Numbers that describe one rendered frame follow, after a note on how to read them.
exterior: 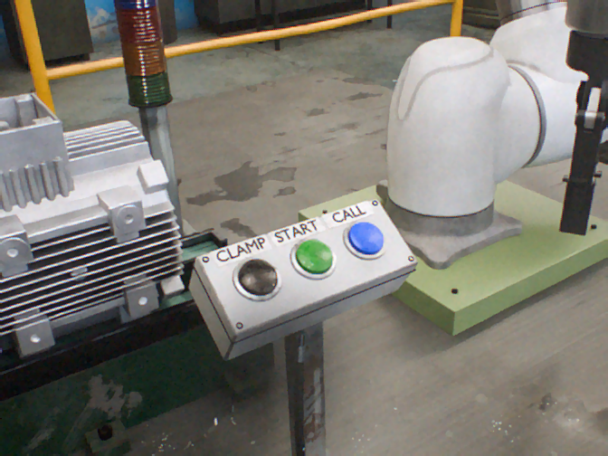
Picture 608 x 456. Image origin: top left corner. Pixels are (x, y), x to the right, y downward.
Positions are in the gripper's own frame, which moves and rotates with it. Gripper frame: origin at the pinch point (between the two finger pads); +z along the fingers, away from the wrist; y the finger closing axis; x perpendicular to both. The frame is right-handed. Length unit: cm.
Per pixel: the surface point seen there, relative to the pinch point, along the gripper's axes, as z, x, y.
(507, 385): 16.5, 3.4, -15.5
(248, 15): 79, 298, 436
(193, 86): 93, 257, 288
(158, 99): -8, 57, -3
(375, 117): 16, 49, 64
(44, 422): 12, 43, -45
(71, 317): 0, 40, -42
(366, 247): -9.9, 13.2, -35.1
